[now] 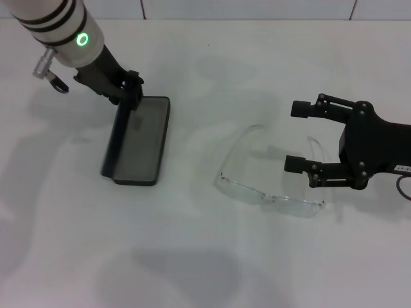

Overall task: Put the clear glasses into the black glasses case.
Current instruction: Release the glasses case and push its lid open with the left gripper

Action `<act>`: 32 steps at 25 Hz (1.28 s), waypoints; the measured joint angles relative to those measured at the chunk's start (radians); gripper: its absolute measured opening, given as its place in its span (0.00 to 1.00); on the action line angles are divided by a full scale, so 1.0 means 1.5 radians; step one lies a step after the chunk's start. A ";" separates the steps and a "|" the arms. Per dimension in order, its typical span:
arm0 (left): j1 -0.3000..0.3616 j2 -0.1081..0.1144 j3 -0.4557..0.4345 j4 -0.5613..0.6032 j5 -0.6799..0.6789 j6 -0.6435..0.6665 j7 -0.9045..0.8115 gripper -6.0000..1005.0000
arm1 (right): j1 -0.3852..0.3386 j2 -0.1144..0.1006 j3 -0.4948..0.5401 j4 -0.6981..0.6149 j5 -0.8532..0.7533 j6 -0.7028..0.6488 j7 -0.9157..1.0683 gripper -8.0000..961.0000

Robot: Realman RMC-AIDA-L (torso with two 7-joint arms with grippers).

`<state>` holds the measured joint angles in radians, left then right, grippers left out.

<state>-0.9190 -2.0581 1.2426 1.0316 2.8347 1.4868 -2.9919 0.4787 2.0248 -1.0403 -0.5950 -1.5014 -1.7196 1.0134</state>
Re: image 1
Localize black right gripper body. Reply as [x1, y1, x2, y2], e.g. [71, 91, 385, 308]
[338, 101, 411, 191]

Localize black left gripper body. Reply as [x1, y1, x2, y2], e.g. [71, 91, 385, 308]
[73, 44, 132, 106]

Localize black glasses case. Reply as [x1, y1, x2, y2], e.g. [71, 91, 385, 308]
[101, 95, 171, 187]

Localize clear white glasses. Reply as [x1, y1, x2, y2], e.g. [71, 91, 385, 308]
[213, 124, 328, 219]

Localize right gripper cable with connector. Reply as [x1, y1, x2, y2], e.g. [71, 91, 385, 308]
[396, 175, 411, 203]

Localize gripper cable with connector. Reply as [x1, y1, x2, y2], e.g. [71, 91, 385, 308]
[396, 175, 411, 203]
[31, 47, 70, 94]

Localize left gripper cable with connector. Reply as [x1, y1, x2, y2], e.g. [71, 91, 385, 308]
[31, 47, 70, 94]

